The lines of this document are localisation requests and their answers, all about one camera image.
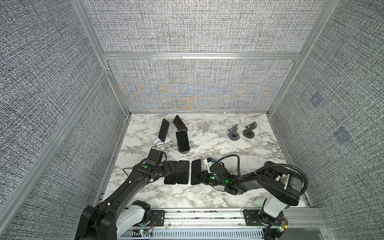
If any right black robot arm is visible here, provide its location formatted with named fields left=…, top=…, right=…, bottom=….
left=197, top=161, right=309, bottom=221

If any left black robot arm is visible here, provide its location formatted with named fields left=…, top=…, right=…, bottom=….
left=75, top=160, right=175, bottom=240

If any grey round stand front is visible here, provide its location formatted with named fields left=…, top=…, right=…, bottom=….
left=179, top=149, right=190, bottom=155

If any white stand far left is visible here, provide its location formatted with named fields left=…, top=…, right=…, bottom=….
left=154, top=136, right=171, bottom=148

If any blue-cased phone far left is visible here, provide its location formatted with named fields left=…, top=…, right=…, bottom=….
left=158, top=119, right=171, bottom=141

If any green-edged phone on round stand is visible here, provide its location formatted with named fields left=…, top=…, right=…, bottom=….
left=176, top=130, right=190, bottom=151

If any white stand behind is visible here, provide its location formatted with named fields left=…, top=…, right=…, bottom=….
left=187, top=130, right=193, bottom=140

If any purple round phone stand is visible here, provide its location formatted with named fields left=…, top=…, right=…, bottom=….
left=228, top=124, right=240, bottom=141

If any black textured-back phone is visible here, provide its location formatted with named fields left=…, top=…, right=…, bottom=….
left=173, top=115, right=188, bottom=131

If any white centre phone stand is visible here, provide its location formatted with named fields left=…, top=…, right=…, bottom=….
left=196, top=120, right=212, bottom=142

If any dark green round phone stand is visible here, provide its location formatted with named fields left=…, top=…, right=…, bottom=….
left=243, top=122, right=257, bottom=139

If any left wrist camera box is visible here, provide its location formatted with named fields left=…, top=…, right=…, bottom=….
left=148, top=148, right=167, bottom=164

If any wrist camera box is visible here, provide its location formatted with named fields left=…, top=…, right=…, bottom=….
left=204, top=158, right=216, bottom=173
left=148, top=148, right=167, bottom=164

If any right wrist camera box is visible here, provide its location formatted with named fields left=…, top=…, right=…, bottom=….
left=204, top=158, right=216, bottom=173

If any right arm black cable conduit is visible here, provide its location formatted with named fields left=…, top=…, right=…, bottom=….
left=215, top=154, right=310, bottom=196

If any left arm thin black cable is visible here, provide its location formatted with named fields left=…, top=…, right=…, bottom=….
left=122, top=140, right=169, bottom=184

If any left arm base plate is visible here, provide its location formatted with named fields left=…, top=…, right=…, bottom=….
left=134, top=210, right=166, bottom=228

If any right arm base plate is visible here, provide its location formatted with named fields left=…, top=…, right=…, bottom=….
left=243, top=210, right=268, bottom=227

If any aluminium front rail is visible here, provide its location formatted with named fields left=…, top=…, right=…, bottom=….
left=116, top=206, right=336, bottom=240

